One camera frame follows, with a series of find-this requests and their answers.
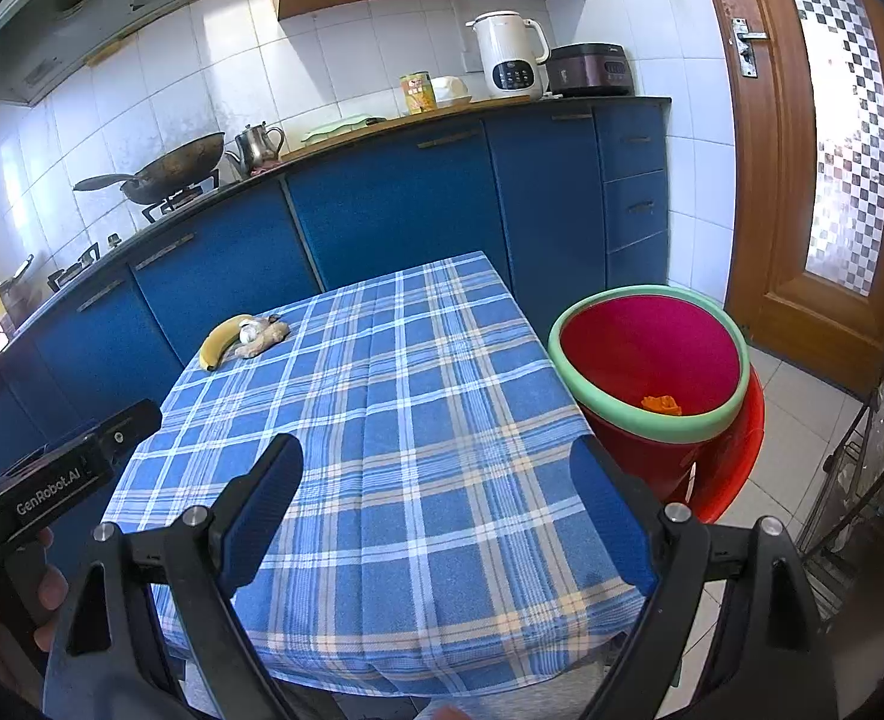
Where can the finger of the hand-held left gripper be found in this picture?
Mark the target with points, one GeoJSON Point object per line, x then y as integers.
{"type": "Point", "coordinates": [131, 424]}

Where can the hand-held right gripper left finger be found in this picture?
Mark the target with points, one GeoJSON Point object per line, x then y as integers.
{"type": "Point", "coordinates": [262, 510]}

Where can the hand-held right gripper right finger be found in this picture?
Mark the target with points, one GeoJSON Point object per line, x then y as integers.
{"type": "Point", "coordinates": [614, 517]}

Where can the orange plastic bag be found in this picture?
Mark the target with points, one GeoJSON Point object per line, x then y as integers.
{"type": "Point", "coordinates": [661, 405]}

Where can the red bin with green rim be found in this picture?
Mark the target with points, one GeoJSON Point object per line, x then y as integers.
{"type": "Point", "coordinates": [637, 345]}

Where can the person's left hand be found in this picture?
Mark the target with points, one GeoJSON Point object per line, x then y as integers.
{"type": "Point", "coordinates": [52, 585]}

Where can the yellow banana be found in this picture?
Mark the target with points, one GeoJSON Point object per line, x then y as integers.
{"type": "Point", "coordinates": [217, 349]}

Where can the red plastic stool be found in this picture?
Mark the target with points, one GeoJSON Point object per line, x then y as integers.
{"type": "Point", "coordinates": [734, 465]}

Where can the blue plaid tablecloth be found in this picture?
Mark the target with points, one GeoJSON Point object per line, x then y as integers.
{"type": "Point", "coordinates": [412, 465]}

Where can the ginger root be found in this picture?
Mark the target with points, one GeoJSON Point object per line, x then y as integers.
{"type": "Point", "coordinates": [266, 337]}

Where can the metal pot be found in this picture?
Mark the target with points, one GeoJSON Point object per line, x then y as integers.
{"type": "Point", "coordinates": [15, 292]}

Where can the person's grey trousers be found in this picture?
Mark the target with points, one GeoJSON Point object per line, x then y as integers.
{"type": "Point", "coordinates": [524, 697]}

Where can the gas stove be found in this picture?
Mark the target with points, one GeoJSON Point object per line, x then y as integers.
{"type": "Point", "coordinates": [176, 204]}

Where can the black wok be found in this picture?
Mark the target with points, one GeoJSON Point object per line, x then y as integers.
{"type": "Point", "coordinates": [172, 165]}

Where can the metal teapot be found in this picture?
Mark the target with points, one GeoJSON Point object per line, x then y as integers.
{"type": "Point", "coordinates": [258, 146]}

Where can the wooden door with glass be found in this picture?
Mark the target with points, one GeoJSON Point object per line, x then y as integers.
{"type": "Point", "coordinates": [779, 240]}

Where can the blue kitchen base cabinet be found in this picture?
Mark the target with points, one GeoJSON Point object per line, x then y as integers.
{"type": "Point", "coordinates": [397, 202]}

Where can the green plate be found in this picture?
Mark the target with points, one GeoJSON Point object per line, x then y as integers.
{"type": "Point", "coordinates": [337, 129]}

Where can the grey range hood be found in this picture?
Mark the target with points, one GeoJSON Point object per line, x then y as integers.
{"type": "Point", "coordinates": [75, 15]}

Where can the yellow food can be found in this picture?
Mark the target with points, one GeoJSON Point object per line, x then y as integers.
{"type": "Point", "coordinates": [417, 94]}

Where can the dark rice cooker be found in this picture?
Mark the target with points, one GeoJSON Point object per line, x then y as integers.
{"type": "Point", "coordinates": [588, 71]}

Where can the white electric kettle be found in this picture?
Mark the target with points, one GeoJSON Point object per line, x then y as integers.
{"type": "Point", "coordinates": [509, 52]}

